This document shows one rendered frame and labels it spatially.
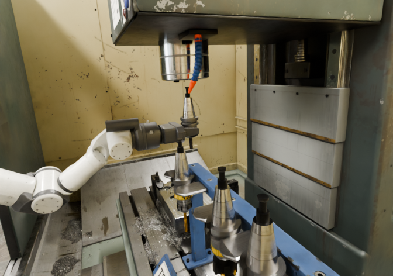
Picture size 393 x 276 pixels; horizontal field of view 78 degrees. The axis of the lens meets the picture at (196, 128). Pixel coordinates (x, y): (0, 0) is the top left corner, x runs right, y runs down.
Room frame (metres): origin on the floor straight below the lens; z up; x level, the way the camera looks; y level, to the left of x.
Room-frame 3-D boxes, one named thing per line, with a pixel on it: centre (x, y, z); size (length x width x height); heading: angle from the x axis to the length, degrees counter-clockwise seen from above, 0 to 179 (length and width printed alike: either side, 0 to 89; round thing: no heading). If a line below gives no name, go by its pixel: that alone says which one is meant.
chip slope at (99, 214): (1.43, 0.28, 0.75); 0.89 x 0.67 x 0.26; 112
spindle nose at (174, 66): (0.82, 0.03, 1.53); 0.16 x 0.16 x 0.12
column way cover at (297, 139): (0.98, -0.38, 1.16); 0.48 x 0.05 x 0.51; 22
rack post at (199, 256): (0.66, 0.01, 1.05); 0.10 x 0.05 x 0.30; 112
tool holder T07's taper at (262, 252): (0.29, -0.08, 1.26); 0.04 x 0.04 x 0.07
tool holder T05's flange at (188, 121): (0.82, 0.02, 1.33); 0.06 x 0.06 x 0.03
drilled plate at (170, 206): (0.94, 0.04, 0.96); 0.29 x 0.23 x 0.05; 22
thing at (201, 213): (0.44, -0.02, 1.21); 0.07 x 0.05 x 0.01; 112
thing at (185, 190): (0.54, 0.02, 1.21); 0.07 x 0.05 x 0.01; 112
